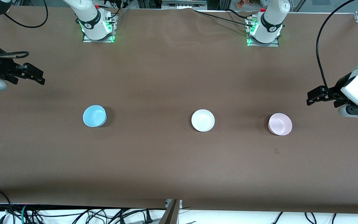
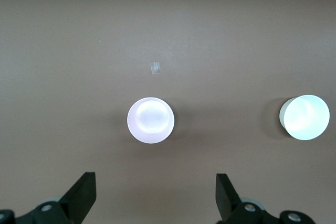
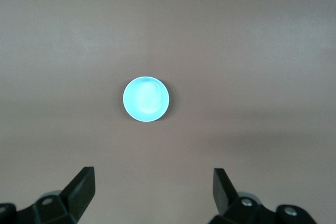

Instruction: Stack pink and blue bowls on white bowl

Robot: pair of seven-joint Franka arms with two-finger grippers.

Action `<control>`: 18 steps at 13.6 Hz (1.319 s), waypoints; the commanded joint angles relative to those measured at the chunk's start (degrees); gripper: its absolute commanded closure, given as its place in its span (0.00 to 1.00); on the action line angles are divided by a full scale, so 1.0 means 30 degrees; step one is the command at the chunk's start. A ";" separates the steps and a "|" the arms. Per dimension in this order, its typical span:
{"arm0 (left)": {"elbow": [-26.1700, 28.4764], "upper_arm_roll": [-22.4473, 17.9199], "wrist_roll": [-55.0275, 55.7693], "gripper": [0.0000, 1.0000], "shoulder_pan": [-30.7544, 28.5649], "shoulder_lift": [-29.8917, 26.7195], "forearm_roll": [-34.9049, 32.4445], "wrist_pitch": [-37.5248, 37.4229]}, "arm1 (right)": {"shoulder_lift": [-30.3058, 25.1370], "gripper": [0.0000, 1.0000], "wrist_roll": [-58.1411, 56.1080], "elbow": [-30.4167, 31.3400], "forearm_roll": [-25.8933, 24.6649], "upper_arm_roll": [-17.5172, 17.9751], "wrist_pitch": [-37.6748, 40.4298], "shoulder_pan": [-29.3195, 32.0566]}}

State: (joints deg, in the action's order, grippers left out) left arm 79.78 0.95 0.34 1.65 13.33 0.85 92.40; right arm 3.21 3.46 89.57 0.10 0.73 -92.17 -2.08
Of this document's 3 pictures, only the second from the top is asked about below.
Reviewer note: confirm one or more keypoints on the pink plastic bowl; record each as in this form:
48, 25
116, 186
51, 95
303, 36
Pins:
151, 120

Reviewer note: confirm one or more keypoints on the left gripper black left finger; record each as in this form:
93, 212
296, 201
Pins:
76, 203

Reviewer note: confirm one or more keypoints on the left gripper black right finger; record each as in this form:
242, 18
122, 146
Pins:
228, 203

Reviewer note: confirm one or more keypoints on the small clear tape piece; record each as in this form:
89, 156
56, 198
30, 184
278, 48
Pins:
155, 68

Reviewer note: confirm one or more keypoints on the white plastic bowl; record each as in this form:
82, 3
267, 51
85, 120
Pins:
305, 116

